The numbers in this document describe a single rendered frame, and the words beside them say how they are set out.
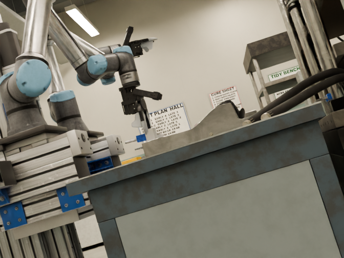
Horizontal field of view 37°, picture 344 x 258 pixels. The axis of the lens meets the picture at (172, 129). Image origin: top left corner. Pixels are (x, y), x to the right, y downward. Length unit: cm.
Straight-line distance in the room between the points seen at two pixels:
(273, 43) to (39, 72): 511
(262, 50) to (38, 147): 506
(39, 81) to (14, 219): 52
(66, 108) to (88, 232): 650
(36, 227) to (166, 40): 780
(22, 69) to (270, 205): 96
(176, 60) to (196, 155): 825
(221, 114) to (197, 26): 775
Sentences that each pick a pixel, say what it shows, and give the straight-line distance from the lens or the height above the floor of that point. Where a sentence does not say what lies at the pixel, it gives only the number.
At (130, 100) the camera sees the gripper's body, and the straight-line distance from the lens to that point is 206.
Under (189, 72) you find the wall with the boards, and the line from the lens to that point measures 949.
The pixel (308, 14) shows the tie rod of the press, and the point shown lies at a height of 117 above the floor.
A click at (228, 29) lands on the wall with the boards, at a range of 963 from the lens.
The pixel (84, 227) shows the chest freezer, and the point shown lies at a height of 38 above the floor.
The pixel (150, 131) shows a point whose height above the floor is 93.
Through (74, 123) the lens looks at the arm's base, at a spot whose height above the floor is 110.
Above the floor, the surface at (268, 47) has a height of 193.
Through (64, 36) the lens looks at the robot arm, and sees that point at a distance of 214.
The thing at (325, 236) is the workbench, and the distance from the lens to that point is 135.
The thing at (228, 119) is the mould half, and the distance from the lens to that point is 194.
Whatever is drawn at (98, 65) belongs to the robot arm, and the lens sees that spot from 201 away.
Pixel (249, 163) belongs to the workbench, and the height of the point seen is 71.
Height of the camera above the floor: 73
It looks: 5 degrees up
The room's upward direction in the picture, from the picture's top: 17 degrees counter-clockwise
